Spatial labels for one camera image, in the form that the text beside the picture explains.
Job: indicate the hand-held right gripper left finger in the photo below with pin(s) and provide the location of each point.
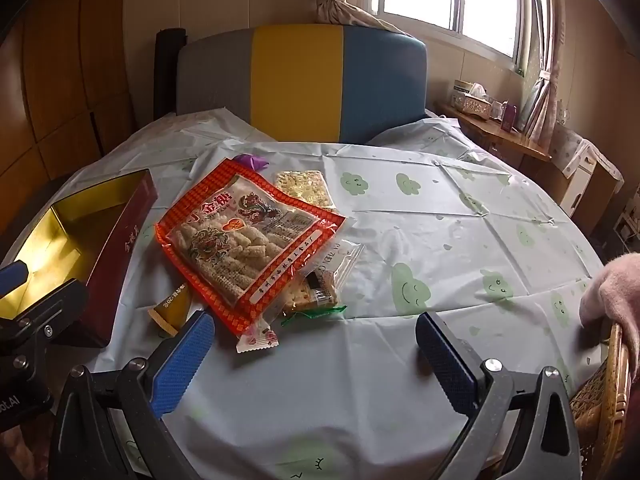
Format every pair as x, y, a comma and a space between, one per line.
185, 360

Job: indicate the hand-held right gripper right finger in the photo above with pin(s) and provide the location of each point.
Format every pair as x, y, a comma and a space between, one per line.
445, 360

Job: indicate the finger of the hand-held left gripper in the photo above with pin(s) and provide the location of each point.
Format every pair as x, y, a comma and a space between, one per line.
12, 280
55, 310

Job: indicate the dark red gold-lined box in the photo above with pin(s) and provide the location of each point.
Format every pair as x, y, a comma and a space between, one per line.
125, 240

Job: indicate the large red snack bag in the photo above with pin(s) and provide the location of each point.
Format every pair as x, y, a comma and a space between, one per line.
240, 240

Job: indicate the purple snack packet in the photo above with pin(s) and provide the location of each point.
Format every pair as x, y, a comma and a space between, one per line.
252, 161

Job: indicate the golden crisp packet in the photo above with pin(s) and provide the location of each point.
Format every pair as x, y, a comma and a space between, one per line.
305, 185

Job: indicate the orange cone wrapper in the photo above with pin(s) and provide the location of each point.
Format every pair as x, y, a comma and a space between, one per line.
170, 310

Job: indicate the pink white candy wrapper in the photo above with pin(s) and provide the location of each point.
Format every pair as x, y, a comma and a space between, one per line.
257, 338

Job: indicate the clear plastic bag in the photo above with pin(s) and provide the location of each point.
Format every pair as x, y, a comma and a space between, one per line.
345, 260

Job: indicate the white green-cloud tablecloth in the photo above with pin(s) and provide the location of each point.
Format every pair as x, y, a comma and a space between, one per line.
400, 210

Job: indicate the wicker chair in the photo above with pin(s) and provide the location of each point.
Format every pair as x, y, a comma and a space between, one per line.
605, 400

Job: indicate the pink fuzzy cloth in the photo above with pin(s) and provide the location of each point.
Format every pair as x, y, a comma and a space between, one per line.
615, 290

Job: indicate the wooden side desk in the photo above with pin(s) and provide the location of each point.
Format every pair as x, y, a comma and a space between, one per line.
500, 140

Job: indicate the white cabinet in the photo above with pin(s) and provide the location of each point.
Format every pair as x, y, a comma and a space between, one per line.
585, 170

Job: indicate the small purple box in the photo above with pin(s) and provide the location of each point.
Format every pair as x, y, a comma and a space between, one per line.
508, 119

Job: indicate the patterned tissue box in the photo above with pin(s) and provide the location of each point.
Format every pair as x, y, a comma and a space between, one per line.
470, 102

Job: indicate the pink floral curtain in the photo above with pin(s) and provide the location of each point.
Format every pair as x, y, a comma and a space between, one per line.
545, 85

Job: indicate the grey yellow blue headboard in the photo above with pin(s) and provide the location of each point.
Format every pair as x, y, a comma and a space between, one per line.
295, 85

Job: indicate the dark brown bed post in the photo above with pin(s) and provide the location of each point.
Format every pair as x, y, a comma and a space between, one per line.
167, 70

